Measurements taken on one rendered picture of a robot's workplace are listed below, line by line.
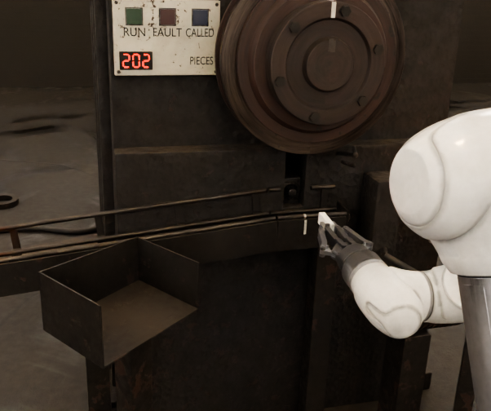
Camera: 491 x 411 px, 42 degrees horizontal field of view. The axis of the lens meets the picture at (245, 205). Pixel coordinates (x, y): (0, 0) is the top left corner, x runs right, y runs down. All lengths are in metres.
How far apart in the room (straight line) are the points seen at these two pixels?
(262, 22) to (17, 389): 1.44
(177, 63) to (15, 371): 1.26
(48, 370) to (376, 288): 1.40
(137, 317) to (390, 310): 0.54
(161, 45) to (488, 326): 1.12
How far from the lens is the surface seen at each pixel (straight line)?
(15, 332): 2.60
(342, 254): 1.38
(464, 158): 0.67
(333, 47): 1.48
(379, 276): 1.26
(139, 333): 1.36
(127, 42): 1.61
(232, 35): 1.51
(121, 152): 1.63
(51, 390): 2.26
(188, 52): 1.63
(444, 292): 1.29
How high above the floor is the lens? 1.31
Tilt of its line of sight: 20 degrees down
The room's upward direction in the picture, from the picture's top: 2 degrees clockwise
